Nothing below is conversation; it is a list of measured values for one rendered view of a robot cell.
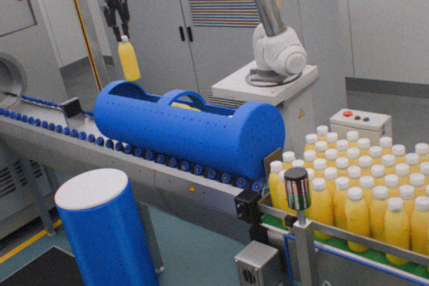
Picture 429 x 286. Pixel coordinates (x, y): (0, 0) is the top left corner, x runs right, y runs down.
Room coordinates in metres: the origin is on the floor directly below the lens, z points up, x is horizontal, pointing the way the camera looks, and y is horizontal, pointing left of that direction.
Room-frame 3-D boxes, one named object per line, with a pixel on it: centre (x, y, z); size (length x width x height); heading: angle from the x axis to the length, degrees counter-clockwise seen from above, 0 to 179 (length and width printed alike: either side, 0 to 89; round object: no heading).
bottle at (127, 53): (2.34, 0.32, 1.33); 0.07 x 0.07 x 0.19
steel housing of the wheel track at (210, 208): (2.49, 0.53, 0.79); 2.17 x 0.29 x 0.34; 43
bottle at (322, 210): (1.39, -0.28, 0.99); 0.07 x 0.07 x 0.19
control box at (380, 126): (1.77, -0.54, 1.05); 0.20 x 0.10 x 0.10; 43
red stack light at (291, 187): (1.20, -0.18, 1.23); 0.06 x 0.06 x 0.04
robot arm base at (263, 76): (2.55, -0.33, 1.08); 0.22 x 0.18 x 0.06; 52
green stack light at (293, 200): (1.20, -0.18, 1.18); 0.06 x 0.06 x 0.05
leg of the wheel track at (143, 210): (2.54, 0.48, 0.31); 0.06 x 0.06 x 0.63; 43
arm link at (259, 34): (2.52, -0.35, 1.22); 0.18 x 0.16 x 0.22; 12
